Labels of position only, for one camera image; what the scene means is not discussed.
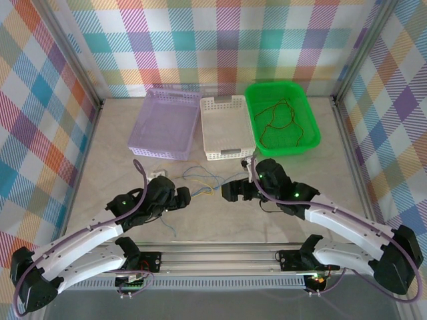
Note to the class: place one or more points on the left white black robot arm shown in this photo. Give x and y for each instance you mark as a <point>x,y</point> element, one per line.
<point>83,236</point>

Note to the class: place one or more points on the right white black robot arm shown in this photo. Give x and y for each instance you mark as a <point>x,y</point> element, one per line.
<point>350,220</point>

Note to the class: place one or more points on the white perforated plastic basket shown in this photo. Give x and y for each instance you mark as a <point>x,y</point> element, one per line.
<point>227,126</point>

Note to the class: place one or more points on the lavender perforated plastic basket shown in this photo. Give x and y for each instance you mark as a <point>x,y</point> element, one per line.
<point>163,123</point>

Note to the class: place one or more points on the green plastic mesh basket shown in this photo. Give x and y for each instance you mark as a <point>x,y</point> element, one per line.
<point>300,100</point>

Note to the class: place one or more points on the green terminal circuit board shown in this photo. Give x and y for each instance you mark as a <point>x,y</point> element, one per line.
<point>131,284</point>

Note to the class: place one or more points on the orange power connector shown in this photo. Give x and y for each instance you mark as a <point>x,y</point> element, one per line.
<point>317,281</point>

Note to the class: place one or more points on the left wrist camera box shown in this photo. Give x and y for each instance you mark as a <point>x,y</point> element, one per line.
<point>159,173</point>

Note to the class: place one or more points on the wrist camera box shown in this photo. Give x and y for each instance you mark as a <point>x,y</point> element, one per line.
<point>247,165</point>
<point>159,173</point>

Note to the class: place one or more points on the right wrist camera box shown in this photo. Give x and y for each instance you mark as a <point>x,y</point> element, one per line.
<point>247,165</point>

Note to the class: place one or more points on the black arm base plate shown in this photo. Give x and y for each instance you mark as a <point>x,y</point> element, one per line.
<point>289,259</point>
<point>151,261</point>

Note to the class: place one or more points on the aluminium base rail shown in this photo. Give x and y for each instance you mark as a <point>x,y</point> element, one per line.
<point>217,260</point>

